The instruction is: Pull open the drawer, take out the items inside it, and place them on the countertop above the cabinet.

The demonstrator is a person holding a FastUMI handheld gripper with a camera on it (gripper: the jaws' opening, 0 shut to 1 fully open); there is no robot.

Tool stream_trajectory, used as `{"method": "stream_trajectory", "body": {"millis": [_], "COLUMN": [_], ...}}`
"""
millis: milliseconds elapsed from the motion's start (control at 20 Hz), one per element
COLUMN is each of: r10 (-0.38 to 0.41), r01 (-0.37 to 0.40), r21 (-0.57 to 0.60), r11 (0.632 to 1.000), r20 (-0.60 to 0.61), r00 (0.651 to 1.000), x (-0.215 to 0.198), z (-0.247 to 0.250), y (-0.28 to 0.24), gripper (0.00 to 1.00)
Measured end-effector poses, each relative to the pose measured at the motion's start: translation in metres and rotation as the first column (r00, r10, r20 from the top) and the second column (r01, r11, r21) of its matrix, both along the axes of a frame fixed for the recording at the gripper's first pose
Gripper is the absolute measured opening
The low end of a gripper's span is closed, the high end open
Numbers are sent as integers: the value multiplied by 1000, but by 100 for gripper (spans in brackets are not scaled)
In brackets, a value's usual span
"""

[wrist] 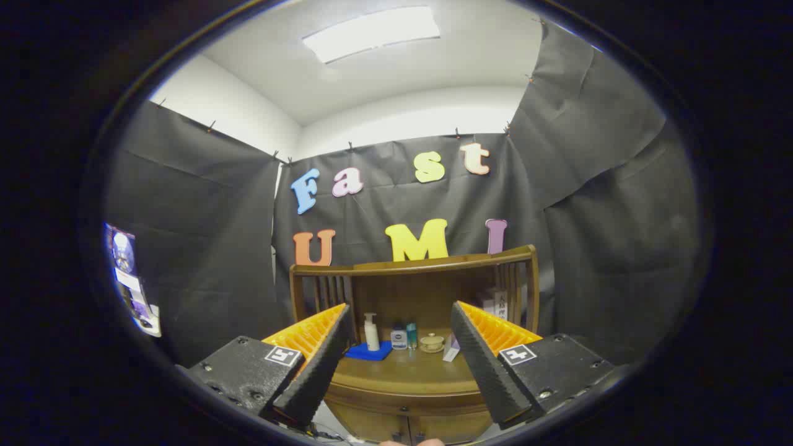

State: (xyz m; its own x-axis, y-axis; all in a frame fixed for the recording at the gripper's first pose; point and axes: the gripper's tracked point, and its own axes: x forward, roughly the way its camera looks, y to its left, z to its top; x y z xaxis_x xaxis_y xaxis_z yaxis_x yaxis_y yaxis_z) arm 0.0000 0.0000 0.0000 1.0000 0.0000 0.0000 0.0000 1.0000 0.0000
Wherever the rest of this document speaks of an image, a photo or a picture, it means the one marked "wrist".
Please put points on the white pump bottle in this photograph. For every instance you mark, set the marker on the white pump bottle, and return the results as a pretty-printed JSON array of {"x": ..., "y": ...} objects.
[{"x": 372, "y": 337}]

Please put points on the beige lidded tea cup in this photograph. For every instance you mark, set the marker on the beige lidded tea cup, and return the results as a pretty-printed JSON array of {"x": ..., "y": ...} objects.
[{"x": 432, "y": 342}]

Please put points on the ceiling light panel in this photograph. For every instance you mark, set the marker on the ceiling light panel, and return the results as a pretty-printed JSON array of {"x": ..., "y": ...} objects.
[{"x": 372, "y": 32}]

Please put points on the wooden drawer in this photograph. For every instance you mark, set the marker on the wooden drawer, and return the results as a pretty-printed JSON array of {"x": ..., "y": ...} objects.
[{"x": 403, "y": 399}]

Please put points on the white device with screen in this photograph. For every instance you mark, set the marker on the white device with screen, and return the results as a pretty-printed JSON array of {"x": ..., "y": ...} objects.
[{"x": 130, "y": 279}]

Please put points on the black backdrop cloth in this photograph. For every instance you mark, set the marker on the black backdrop cloth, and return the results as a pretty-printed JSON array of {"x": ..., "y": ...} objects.
[{"x": 204, "y": 248}]

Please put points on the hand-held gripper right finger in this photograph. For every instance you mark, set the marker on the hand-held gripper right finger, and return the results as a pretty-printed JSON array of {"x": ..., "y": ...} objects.
[{"x": 483, "y": 359}]

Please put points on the wooden countertop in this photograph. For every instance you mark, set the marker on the wooden countertop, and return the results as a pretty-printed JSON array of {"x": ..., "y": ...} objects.
[{"x": 409, "y": 371}]

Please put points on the white book with black print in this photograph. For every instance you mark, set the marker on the white book with black print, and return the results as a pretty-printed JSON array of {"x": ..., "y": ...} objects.
[{"x": 499, "y": 306}]

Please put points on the teal slim bottle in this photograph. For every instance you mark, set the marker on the teal slim bottle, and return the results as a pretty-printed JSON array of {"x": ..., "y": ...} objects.
[{"x": 412, "y": 337}]

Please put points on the blue folded cloth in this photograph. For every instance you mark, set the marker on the blue folded cloth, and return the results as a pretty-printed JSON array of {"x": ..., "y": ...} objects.
[{"x": 368, "y": 353}]

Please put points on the wooden cabinet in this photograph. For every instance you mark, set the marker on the wooden cabinet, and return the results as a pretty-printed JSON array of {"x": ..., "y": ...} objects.
[{"x": 421, "y": 291}]

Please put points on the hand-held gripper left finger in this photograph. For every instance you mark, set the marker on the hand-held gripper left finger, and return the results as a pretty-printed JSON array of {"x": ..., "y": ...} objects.
[{"x": 322, "y": 371}]

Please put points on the small white blue-capped bottle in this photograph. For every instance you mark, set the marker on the small white blue-capped bottle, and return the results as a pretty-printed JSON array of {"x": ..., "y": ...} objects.
[{"x": 399, "y": 341}]

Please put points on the pink and white book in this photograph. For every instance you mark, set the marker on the pink and white book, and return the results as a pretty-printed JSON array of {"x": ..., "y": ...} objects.
[{"x": 450, "y": 350}]

